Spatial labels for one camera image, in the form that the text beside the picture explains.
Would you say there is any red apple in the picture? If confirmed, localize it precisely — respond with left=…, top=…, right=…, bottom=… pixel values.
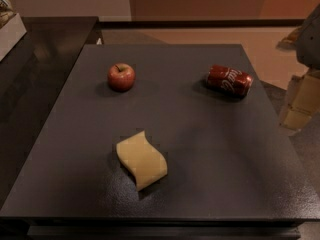
left=107, top=63, right=136, bottom=92

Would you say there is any red coke can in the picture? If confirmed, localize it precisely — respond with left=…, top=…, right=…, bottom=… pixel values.
left=205, top=65, right=254, bottom=98

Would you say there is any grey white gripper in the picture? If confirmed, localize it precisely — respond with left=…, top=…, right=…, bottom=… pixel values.
left=277, top=4, right=320, bottom=131

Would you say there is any dark side counter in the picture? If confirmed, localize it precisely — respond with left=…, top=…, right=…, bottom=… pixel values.
left=0, top=16, right=98, bottom=207

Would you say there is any white box on counter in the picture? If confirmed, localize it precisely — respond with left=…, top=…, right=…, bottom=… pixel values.
left=0, top=0, right=27, bottom=61

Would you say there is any yellow wavy sponge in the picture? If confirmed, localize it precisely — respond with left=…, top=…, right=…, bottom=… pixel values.
left=116, top=131, right=168, bottom=191

